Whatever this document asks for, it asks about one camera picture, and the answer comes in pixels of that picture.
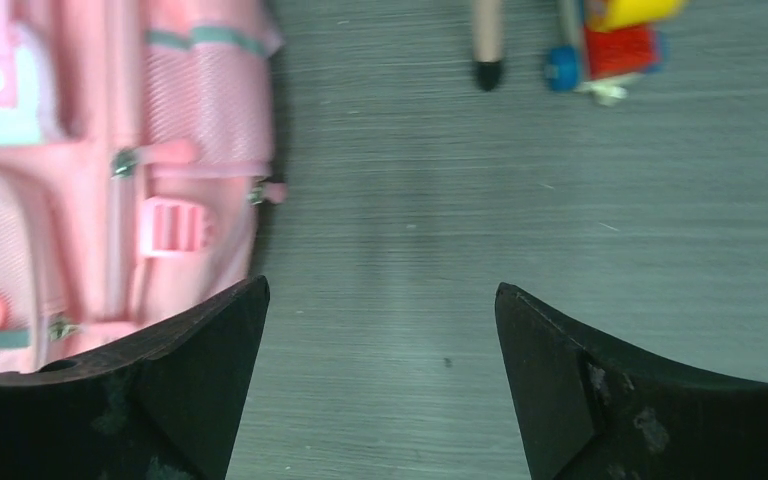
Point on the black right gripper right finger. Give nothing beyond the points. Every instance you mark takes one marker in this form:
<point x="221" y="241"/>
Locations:
<point x="592" y="406"/>

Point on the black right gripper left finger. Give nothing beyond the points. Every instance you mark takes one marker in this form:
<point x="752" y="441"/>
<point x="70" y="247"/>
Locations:
<point x="162" y="403"/>

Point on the pink student backpack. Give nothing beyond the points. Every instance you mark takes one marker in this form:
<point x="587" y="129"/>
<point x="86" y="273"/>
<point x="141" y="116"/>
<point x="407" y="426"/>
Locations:
<point x="136" y="140"/>

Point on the pink tripod stand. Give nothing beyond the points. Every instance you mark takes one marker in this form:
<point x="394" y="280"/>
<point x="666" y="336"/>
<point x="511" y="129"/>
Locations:
<point x="487" y="42"/>

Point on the colourful toy block train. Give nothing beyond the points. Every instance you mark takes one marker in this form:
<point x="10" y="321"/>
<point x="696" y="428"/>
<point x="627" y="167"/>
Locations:
<point x="607" y="46"/>

